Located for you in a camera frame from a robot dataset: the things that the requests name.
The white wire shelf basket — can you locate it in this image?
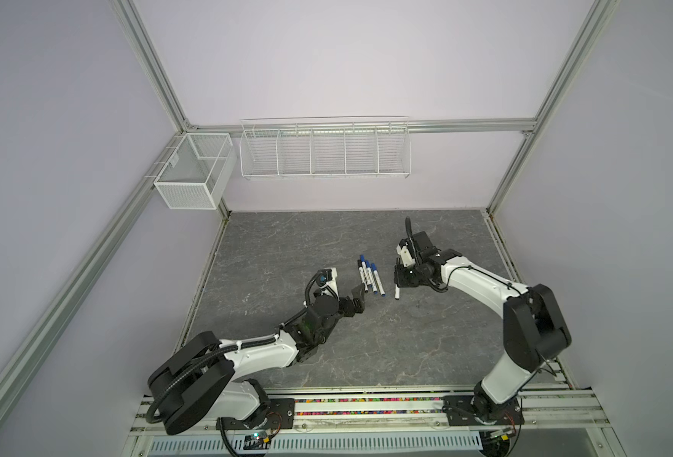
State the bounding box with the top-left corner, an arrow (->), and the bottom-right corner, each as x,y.
239,116 -> 412,179

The blue capped white marker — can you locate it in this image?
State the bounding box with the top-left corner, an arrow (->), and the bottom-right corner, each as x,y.
360,254 -> 374,289

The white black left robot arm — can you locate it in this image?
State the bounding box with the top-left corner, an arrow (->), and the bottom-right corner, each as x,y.
145,286 -> 366,435

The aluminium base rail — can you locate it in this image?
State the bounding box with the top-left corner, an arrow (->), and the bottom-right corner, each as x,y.
267,386 -> 611,431

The white marker blue tip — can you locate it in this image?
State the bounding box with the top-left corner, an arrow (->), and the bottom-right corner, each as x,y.
364,260 -> 381,295

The white mesh box basket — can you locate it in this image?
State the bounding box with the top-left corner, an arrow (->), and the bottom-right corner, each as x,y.
155,133 -> 237,211

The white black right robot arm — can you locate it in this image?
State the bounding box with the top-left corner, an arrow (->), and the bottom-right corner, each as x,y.
395,220 -> 572,425

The white marker blue end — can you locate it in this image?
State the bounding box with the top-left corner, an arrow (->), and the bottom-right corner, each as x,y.
370,263 -> 386,297

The white marker black tip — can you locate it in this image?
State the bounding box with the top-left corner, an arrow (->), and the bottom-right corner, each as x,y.
356,260 -> 370,292

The back aluminium frame beam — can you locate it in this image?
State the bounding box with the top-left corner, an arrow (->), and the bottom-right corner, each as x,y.
188,115 -> 537,137

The white vented cable duct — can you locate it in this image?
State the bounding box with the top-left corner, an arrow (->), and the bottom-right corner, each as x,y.
175,430 -> 483,457

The left aluminium frame beam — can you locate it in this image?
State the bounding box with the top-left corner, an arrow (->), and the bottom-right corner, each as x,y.
0,133 -> 185,428

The right aluminium frame post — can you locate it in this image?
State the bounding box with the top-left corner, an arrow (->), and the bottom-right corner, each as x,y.
486,0 -> 618,218

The aluminium corner frame post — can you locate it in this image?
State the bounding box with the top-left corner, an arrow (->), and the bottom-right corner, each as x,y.
109,0 -> 192,133

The aluminium frame beam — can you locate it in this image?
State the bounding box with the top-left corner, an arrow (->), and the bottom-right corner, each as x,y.
188,115 -> 537,137
0,133 -> 185,428

